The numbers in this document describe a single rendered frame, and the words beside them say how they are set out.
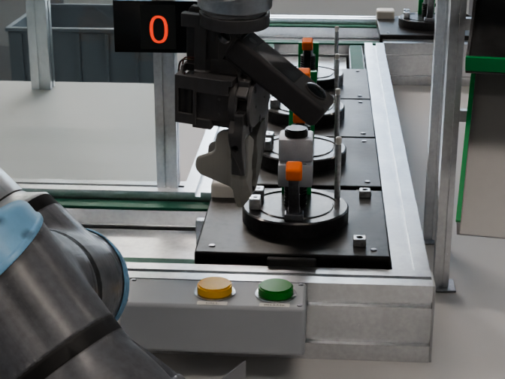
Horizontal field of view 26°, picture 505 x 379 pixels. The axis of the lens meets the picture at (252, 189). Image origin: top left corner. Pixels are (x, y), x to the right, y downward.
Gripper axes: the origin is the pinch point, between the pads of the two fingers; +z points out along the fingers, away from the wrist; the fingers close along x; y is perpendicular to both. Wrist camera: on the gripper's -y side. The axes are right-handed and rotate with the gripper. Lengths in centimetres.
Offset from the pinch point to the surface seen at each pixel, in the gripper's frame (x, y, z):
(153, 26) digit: -30.3, 23.4, -7.4
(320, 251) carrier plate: -14.3, -5.0, 13.3
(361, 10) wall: -358, 61, 81
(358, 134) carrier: -64, 1, 18
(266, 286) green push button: -2.1, -1.7, 12.2
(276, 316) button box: 0.6, -3.8, 14.1
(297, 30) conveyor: -161, 38, 32
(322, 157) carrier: -44.8, 2.4, 14.3
